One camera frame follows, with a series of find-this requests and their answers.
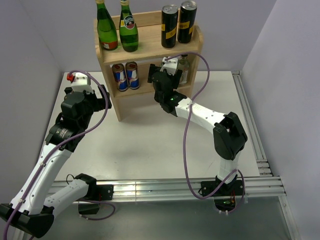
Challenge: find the green bottle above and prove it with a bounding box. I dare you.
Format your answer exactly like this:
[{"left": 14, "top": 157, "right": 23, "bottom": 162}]
[
  {"left": 119, "top": 0, "right": 139, "bottom": 52},
  {"left": 95, "top": 0, "right": 118, "bottom": 51}
]

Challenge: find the green bottle front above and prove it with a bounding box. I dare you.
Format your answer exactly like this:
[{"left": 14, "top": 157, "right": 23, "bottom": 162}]
[{"left": 95, "top": 0, "right": 118, "bottom": 51}]

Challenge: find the black yellow Schweppes can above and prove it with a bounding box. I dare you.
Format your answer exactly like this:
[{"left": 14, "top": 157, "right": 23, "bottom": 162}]
[{"left": 177, "top": 0, "right": 197, "bottom": 44}]

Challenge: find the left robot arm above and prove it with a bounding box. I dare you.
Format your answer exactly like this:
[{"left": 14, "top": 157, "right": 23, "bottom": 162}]
[{"left": 0, "top": 84, "right": 112, "bottom": 238}]

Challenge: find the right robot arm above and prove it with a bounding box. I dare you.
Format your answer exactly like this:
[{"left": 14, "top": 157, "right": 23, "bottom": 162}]
[{"left": 147, "top": 64, "right": 248, "bottom": 195}]

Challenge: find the wooden two-tier shelf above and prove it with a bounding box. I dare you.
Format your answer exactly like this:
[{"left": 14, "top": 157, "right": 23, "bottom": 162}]
[{"left": 93, "top": 10, "right": 204, "bottom": 121}]

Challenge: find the right Red Bull can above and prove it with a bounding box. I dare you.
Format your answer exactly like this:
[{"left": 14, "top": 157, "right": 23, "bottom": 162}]
[{"left": 125, "top": 61, "right": 140, "bottom": 90}]

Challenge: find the red bull can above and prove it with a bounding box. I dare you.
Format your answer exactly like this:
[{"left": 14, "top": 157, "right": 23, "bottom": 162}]
[
  {"left": 112, "top": 63, "right": 128, "bottom": 92},
  {"left": 125, "top": 61, "right": 140, "bottom": 90}
]

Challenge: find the left Red Bull can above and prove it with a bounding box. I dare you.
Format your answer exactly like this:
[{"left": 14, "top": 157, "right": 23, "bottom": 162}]
[{"left": 112, "top": 63, "right": 128, "bottom": 92}]

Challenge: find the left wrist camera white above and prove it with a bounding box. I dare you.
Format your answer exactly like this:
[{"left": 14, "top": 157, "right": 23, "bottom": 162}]
[{"left": 66, "top": 72, "right": 94, "bottom": 94}]

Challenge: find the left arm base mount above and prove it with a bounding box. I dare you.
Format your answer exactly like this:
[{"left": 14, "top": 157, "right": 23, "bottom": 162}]
[{"left": 78, "top": 184, "right": 114, "bottom": 216}]

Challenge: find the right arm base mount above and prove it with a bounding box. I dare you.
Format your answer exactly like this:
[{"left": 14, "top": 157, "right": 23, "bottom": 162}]
[{"left": 200, "top": 178, "right": 246, "bottom": 213}]

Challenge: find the aluminium side rail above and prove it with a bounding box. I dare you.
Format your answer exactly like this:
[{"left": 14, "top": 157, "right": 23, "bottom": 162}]
[{"left": 231, "top": 71, "right": 274, "bottom": 177}]

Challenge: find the aluminium front rail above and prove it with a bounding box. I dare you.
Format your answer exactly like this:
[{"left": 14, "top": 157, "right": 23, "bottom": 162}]
[{"left": 97, "top": 176, "right": 286, "bottom": 203}]

